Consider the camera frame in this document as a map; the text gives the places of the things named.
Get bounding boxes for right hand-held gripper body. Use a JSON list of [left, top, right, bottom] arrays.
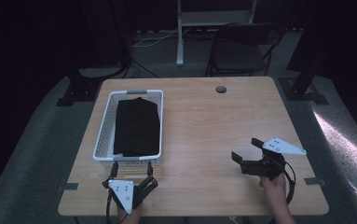
[[240, 136, 308, 182]]

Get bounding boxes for person's left hand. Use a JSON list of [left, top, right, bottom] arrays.
[[117, 203, 144, 224]]

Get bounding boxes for black metal stand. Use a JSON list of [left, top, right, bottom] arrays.
[[278, 0, 330, 105], [55, 0, 131, 107]]

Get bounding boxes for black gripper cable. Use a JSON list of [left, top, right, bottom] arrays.
[[281, 161, 297, 205], [104, 189, 113, 224]]

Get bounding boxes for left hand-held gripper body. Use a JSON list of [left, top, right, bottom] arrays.
[[105, 179, 145, 215]]

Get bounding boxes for black floor cable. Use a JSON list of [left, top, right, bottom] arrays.
[[121, 59, 160, 79]]

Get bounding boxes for black folding chair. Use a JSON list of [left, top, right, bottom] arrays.
[[204, 21, 284, 77]]

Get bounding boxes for grey tape strip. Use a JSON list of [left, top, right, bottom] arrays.
[[304, 176, 327, 188], [57, 182, 79, 193]]

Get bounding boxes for office desk with white legs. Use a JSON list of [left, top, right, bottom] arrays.
[[175, 0, 258, 67]]

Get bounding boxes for white floor cable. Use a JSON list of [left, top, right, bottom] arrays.
[[132, 27, 180, 49]]

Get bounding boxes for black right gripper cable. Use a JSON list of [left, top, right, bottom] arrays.
[[281, 161, 297, 205]]

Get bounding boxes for black beanie hat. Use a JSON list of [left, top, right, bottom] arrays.
[[113, 96, 161, 158]]

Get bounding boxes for person's right hand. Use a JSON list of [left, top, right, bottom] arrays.
[[258, 173, 288, 201]]

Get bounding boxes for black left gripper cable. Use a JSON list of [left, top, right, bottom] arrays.
[[104, 189, 113, 224]]

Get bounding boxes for white perforated plastic basket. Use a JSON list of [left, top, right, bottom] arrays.
[[92, 89, 165, 166]]

